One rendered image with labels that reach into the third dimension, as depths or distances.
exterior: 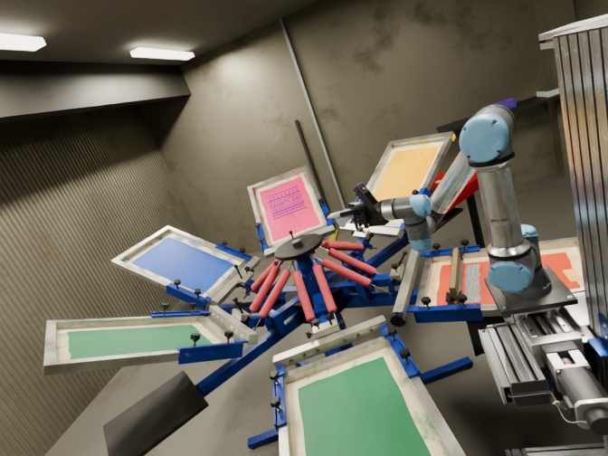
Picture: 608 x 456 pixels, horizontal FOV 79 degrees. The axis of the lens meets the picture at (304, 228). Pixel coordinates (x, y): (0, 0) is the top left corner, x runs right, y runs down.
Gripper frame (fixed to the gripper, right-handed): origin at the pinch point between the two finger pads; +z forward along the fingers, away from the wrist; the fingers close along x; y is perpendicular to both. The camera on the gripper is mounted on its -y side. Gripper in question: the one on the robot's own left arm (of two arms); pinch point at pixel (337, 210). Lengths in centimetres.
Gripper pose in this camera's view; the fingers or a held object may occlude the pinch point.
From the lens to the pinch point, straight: 142.9
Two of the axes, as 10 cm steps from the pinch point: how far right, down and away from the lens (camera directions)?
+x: 5.9, -3.3, 7.4
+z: -7.7, 0.7, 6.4
